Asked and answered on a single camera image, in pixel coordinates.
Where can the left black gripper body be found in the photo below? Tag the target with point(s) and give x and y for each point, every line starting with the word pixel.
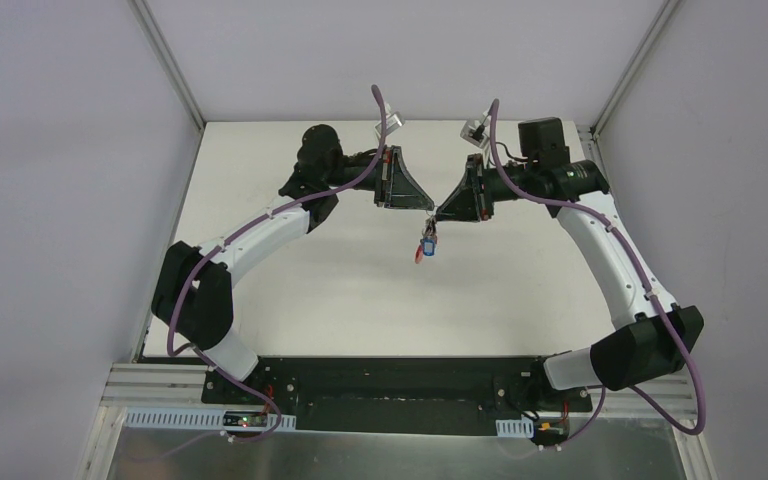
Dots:
pixel 384 177

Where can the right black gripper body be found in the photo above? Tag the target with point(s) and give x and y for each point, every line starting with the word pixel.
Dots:
pixel 479 187

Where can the keyring with coloured keys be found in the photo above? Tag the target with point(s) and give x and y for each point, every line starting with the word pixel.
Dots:
pixel 428 242

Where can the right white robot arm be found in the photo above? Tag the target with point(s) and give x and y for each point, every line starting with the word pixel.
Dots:
pixel 653 333

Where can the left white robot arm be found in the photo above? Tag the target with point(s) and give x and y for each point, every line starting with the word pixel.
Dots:
pixel 194 292

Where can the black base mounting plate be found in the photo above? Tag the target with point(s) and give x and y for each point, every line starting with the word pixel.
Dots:
pixel 461 396

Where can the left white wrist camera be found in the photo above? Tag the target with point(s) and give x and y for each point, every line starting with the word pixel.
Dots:
pixel 392 121

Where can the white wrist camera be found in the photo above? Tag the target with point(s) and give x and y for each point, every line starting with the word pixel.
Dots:
pixel 475 132
pixel 392 121

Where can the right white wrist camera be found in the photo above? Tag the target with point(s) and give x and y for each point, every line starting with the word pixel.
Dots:
pixel 475 132

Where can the aluminium frame rail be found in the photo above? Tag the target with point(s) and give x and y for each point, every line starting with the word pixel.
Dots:
pixel 180 386

